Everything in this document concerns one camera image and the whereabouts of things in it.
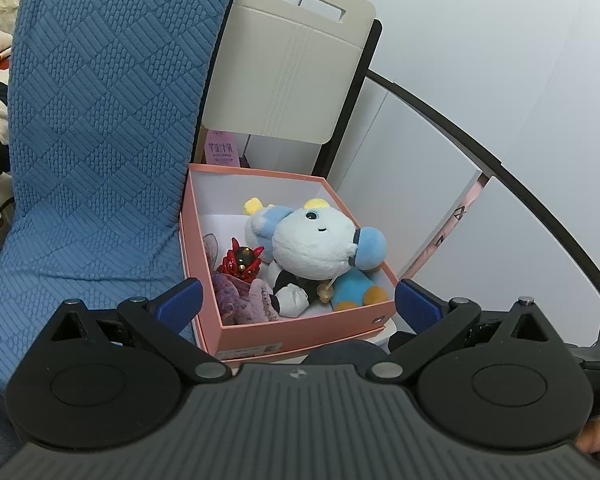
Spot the pink carton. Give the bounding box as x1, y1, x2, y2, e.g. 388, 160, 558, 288
203, 127, 243, 167

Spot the small light blue plush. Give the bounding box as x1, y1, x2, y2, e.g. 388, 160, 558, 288
242, 197, 288, 263

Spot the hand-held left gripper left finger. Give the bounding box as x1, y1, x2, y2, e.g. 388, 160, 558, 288
45, 277, 233, 382

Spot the pink strip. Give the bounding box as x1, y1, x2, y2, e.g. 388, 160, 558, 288
407, 175, 489, 279

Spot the brown bear plush blue shirt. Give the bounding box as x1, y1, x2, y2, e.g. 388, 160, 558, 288
329, 267, 387, 312

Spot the black metal frame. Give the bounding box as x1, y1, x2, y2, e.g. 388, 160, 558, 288
312, 19, 600, 288

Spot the blue textured cushion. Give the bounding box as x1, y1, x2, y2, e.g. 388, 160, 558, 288
0, 0, 241, 396

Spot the panda figurine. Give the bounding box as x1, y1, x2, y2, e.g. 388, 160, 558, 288
266, 262, 312, 318

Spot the person's right hand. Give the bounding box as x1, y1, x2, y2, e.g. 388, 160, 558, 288
576, 407, 600, 467

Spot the red devil figurine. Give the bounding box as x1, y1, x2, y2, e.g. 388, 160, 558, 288
221, 237, 266, 280

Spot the beige cutting board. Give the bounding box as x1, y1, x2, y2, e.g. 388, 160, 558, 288
200, 0, 377, 146

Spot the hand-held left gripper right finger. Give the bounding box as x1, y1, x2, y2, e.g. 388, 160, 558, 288
370, 277, 557, 386

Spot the large white blue plush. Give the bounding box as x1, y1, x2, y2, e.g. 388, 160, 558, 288
270, 199, 388, 283

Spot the pink cardboard box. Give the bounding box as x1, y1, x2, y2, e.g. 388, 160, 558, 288
180, 162, 398, 361

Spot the purple fabric toy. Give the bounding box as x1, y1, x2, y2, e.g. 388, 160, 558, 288
201, 232, 282, 327

